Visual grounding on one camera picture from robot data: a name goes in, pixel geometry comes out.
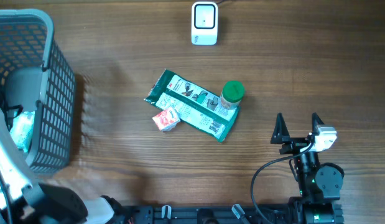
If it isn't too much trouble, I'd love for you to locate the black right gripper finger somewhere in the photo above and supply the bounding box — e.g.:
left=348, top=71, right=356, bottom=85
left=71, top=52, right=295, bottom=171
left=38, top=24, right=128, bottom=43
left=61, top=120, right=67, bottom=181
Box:
left=270, top=113, right=290, bottom=144
left=312, top=113, right=324, bottom=134

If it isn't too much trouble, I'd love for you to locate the green lid jar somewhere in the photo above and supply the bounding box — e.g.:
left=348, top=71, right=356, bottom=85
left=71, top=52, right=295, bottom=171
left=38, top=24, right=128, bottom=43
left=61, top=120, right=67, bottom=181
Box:
left=220, top=80, right=245, bottom=110

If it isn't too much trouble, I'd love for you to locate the large green 3M package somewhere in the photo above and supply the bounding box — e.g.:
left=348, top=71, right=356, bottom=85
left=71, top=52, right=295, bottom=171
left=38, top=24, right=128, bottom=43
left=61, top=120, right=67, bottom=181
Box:
left=144, top=70, right=240, bottom=142

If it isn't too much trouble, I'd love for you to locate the red tissue pack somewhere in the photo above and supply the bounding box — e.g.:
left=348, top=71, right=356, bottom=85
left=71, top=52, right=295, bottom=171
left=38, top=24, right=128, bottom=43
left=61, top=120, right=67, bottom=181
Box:
left=152, top=107, right=180, bottom=131

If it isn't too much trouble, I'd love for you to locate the light green wipes pack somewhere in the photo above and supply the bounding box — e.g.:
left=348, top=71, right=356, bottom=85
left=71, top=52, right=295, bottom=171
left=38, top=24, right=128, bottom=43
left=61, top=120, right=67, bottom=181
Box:
left=10, top=111, right=35, bottom=153

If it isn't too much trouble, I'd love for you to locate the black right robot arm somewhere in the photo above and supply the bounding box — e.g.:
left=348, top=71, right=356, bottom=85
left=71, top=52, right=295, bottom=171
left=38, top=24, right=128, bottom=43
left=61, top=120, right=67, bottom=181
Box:
left=271, top=113, right=345, bottom=224

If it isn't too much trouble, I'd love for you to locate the white barcode scanner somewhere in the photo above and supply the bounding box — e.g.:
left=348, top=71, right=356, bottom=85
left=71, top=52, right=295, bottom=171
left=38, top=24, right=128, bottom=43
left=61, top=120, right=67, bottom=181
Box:
left=191, top=1, right=218, bottom=45

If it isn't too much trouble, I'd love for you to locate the grey plastic basket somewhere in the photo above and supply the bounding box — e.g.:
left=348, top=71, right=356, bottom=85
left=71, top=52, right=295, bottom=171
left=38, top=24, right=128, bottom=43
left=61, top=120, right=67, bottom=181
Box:
left=0, top=9, right=77, bottom=175

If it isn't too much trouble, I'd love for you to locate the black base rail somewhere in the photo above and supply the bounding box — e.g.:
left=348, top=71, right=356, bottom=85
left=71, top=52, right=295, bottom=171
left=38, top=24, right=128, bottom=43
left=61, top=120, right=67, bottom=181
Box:
left=117, top=203, right=344, bottom=224

